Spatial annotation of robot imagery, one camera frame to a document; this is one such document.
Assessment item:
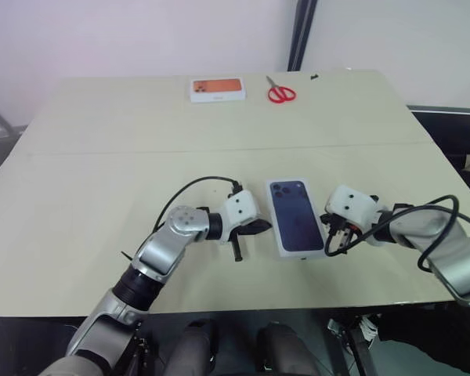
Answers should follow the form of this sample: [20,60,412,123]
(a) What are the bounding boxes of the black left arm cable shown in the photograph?
[120,175,244,268]

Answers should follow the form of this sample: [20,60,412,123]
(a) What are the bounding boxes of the dark rounded shape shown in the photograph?
[172,318,217,376]
[256,322,323,376]

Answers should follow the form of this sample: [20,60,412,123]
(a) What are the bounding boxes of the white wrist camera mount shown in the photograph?
[220,190,262,246]
[324,184,381,233]

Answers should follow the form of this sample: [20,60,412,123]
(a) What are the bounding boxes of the black trouser leg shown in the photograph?
[377,307,470,376]

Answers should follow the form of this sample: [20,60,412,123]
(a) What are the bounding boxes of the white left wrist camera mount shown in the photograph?
[220,190,262,246]

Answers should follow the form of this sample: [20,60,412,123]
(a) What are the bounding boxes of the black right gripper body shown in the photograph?
[321,214,363,252]

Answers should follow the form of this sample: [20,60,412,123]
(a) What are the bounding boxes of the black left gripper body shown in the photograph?
[228,223,252,246]

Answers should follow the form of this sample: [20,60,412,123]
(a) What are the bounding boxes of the white phone box lid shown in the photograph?
[265,177,326,262]

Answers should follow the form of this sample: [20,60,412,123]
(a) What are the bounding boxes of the orange print phone box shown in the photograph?
[189,77,248,104]

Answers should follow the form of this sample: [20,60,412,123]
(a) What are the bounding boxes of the white and black shoe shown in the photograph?
[357,315,380,342]

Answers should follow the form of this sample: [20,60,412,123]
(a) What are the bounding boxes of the red handled scissors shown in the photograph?
[266,74,298,105]

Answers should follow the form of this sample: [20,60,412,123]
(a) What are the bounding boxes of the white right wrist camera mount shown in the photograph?
[324,184,381,233]

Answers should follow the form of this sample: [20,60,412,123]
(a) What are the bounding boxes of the dark upright post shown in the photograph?
[287,0,319,72]

